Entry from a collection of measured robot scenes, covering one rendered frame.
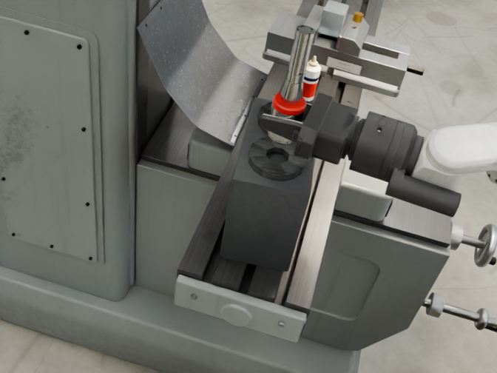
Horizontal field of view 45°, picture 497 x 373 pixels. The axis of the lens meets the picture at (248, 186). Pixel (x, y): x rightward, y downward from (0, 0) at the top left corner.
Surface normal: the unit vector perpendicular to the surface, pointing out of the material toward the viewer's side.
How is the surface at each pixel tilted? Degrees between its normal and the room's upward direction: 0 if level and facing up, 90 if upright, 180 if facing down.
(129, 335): 63
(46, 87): 88
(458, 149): 17
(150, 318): 0
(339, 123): 0
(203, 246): 0
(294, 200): 90
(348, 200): 90
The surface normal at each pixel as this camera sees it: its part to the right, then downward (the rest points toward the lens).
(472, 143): 0.02, -0.50
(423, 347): 0.14, -0.71
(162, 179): -0.26, 0.65
